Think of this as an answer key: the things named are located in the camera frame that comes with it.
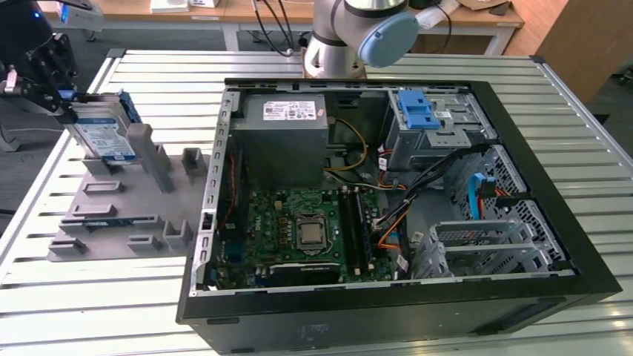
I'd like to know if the black power plug wire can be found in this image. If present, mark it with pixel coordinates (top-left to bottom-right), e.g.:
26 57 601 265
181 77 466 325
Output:
493 188 531 208

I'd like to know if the grey parts rack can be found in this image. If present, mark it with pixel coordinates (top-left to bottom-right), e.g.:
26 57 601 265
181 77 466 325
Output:
44 124 212 264

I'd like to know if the black graphics card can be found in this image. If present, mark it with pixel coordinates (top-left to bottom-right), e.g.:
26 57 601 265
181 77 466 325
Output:
266 261 342 286

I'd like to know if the RAM stick on rack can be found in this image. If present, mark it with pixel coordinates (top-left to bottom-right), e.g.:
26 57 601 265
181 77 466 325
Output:
82 220 133 229

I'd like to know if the black cable bundle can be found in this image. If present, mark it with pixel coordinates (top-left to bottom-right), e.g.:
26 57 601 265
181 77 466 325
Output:
378 142 490 227

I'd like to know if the hard disk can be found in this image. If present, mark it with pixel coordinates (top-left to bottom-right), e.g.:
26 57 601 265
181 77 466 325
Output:
56 88 145 166

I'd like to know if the yellow wire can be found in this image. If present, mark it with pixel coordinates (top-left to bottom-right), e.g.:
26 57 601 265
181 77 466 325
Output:
324 116 370 174

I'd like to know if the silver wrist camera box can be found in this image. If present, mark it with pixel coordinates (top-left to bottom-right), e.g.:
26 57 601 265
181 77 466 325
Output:
53 0 105 33

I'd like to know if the grey metal drive cage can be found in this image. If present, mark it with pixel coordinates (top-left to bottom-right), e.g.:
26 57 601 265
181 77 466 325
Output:
384 88 498 174

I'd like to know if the silver CPU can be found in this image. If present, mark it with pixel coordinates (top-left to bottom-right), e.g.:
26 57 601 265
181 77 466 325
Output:
296 222 325 245

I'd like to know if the brown cardboard piece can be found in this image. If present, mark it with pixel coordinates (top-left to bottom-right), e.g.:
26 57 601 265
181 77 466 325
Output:
457 0 510 16

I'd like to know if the wooden cabinet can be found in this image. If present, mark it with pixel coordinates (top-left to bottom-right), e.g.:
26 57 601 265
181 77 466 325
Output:
504 0 633 105

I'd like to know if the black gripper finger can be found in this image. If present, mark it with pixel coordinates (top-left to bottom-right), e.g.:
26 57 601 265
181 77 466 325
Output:
26 33 78 125
0 68 60 119

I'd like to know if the green motherboard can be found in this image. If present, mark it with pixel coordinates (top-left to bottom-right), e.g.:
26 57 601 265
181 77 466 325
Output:
212 187 397 289

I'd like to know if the grey power supply unit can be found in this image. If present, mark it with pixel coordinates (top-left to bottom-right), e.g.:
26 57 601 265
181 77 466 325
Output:
230 92 332 190

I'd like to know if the orange wire bundle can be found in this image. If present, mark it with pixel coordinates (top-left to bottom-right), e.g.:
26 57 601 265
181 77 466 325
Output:
377 213 412 255

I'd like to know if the wooden desk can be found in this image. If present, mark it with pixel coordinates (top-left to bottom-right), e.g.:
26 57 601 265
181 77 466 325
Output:
36 0 525 56

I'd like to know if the black open PC case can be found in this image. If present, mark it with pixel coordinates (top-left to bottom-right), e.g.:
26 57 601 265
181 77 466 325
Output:
174 76 623 355

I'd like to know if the blue plastic drive bracket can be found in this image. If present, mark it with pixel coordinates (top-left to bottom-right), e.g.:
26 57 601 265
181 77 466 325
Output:
397 90 445 130

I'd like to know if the grey stand foot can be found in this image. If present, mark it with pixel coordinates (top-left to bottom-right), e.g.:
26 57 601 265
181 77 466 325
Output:
0 122 24 153

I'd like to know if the installed RAM stick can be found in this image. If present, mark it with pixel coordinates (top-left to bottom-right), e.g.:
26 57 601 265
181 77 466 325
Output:
356 188 377 274

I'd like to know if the grey metal disk bay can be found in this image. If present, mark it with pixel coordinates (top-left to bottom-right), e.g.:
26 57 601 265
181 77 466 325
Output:
412 218 565 279

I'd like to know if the blue data wire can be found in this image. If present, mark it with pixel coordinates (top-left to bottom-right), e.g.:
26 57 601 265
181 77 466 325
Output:
466 172 497 223

